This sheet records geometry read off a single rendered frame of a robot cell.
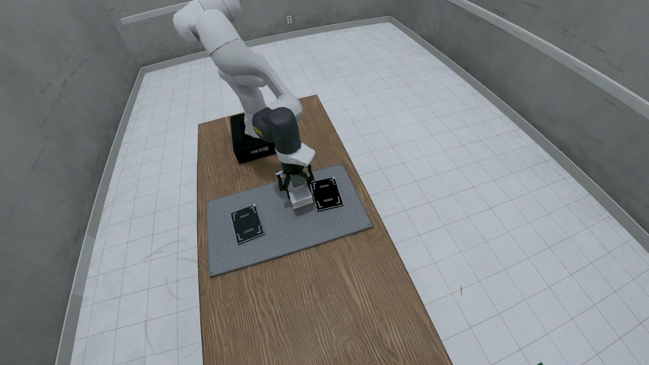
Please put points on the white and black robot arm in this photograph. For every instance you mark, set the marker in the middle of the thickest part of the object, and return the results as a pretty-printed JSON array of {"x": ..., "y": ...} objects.
[{"x": 244, "y": 71}]

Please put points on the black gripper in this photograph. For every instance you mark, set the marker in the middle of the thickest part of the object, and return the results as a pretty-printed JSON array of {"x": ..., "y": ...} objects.
[{"x": 287, "y": 169}]

